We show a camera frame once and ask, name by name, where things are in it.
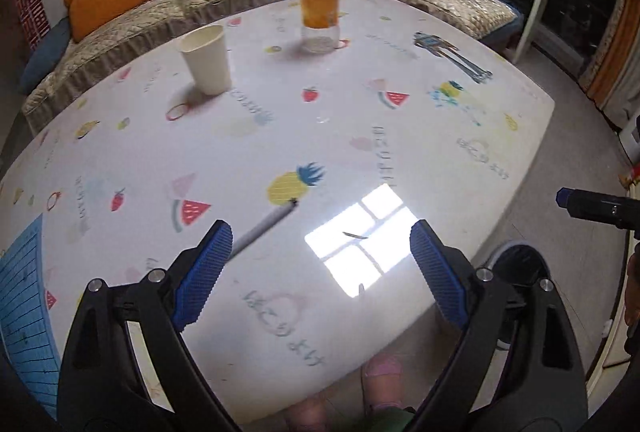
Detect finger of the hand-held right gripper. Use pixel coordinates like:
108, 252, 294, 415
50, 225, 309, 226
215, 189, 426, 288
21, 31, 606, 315
556, 187, 640, 233

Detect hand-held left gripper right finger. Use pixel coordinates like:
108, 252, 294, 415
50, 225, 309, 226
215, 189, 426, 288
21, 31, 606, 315
410, 219, 588, 432

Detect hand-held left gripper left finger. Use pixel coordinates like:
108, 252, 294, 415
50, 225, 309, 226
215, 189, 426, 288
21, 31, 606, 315
59, 219, 241, 432

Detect grey pen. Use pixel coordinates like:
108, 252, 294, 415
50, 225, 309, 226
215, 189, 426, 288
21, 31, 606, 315
231, 201, 299, 257

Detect person's right hand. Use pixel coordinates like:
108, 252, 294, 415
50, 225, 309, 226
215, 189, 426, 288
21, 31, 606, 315
622, 244, 640, 353

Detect white coffee table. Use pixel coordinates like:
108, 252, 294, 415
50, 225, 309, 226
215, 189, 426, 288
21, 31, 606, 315
0, 0, 556, 428

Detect striped curtain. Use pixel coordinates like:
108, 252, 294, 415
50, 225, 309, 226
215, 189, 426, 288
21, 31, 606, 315
580, 0, 640, 130

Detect person's green pants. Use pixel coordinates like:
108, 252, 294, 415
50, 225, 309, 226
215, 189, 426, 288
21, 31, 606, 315
345, 404, 416, 432

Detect blue grid mat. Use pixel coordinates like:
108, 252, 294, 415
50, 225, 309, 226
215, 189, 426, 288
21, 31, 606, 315
0, 217, 62, 419

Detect corner sofa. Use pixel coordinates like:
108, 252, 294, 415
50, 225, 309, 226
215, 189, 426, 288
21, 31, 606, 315
17, 0, 526, 137

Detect white paper cup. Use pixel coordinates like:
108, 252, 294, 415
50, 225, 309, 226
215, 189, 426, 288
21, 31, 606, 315
179, 24, 233, 96

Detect blue sofa cushion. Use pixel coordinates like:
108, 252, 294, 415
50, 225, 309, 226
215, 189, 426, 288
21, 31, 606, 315
17, 16, 73, 95

